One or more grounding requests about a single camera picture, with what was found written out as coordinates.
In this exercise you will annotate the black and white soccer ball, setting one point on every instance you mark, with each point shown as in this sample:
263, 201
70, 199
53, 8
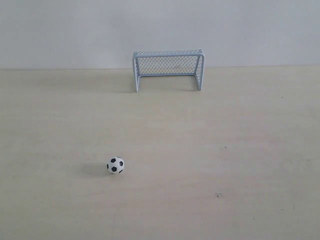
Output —
115, 165

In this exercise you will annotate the small white goal with net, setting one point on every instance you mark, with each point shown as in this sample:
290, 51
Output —
169, 63

